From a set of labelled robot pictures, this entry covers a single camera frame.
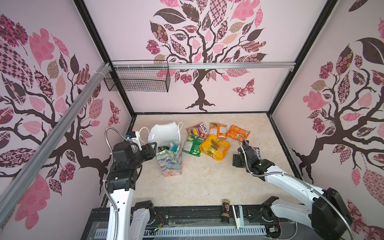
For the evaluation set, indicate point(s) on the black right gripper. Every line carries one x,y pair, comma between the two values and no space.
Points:
235,160

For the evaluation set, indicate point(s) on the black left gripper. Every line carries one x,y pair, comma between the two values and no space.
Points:
148,150

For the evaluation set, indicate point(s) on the pink Fox's candy packet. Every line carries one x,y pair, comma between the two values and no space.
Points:
258,153

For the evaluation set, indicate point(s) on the floral paper gift bag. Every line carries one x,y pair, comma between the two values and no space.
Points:
169,162

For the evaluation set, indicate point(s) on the green snack packet front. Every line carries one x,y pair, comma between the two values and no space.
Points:
163,148

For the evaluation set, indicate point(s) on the green snack packet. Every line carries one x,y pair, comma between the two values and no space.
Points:
192,145
163,148

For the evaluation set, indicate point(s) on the teal Fox's candy packet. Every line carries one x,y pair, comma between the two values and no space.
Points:
174,147

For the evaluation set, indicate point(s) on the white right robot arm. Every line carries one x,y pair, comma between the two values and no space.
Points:
323,210

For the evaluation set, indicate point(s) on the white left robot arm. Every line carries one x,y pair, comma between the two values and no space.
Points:
127,222

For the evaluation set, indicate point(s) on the orange snack packet right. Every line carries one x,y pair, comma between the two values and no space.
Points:
234,131

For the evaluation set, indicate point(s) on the yellow snack packet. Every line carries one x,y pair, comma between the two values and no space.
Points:
215,147

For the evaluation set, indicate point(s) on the small orange snack packet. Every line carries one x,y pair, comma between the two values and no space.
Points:
219,130

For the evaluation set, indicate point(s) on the yellow-pink Fox's candy packet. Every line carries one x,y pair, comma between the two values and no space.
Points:
198,130

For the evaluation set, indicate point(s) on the green snack packet middle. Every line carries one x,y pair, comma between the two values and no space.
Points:
192,145

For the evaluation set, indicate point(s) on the brown cylindrical bottle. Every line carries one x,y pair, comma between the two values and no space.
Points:
225,216

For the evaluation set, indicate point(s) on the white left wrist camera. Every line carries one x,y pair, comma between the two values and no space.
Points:
134,137

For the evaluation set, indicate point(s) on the white clip bracket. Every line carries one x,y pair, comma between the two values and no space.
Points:
238,216

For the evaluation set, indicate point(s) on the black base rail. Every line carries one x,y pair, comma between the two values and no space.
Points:
210,216

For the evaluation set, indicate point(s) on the grey slotted cable duct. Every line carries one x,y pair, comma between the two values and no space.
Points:
219,231

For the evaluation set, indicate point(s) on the black wire basket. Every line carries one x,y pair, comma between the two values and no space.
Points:
139,76

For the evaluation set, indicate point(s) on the aluminium rail back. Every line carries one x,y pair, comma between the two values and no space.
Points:
206,66

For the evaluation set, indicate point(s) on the aluminium rail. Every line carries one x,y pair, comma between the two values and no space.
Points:
206,66
23,180

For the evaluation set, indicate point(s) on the aluminium rail left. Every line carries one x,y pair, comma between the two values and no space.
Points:
23,180

